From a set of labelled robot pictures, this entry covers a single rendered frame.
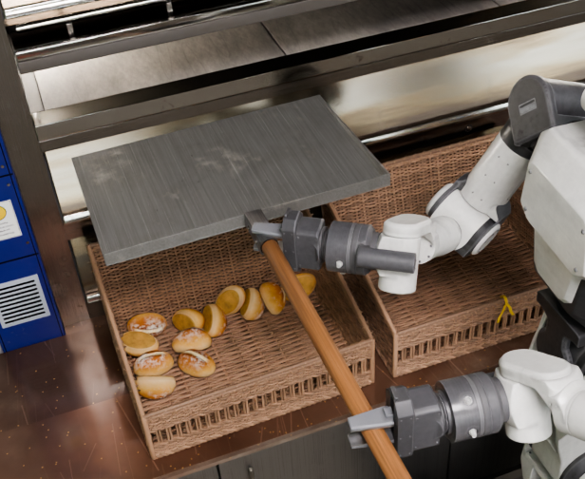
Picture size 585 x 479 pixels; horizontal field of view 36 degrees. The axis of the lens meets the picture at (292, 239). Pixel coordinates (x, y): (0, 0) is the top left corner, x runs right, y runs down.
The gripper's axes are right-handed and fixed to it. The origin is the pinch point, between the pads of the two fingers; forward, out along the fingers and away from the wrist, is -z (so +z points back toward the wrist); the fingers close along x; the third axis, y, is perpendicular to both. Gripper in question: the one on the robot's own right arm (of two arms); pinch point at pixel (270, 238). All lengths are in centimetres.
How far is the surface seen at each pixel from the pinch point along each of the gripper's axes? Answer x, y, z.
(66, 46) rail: 21, -25, -46
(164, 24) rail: 21, -36, -30
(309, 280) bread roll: -57, -49, -8
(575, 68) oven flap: -24, -109, 53
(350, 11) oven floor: -4, -94, -5
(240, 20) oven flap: 18, -44, -17
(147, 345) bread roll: -57, -20, -41
